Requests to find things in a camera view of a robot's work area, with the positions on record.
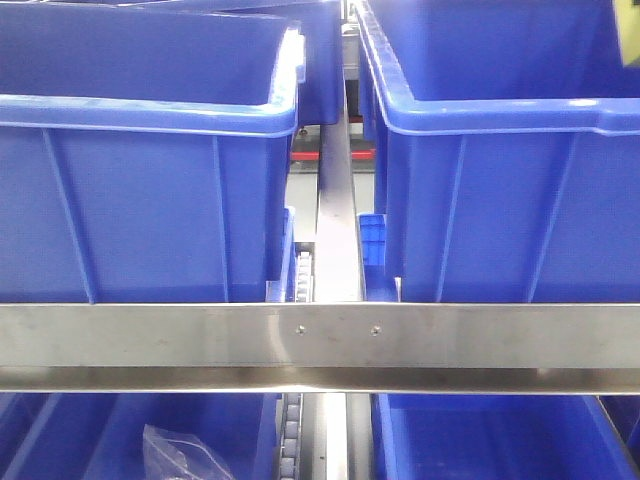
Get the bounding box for yellow foam block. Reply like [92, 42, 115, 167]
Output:
[613, 0, 640, 67]

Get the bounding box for steel shelf crossbar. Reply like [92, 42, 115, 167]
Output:
[1, 302, 639, 394]

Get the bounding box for blue bin upper left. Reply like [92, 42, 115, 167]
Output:
[1, 2, 305, 303]

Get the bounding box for blue bin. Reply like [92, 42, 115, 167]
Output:
[372, 394, 639, 479]
[1, 393, 278, 479]
[1, 2, 305, 303]
[356, 1, 639, 302]

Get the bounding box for blue bin lower right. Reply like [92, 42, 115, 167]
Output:
[372, 394, 639, 479]

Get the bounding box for blue bin upper right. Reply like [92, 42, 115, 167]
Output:
[356, 1, 639, 302]

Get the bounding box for clear plastic bag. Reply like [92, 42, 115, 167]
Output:
[142, 424, 235, 479]

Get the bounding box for blue bin lower left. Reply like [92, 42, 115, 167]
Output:
[1, 393, 278, 479]

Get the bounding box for steel divider rail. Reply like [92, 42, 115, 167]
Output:
[314, 109, 364, 303]

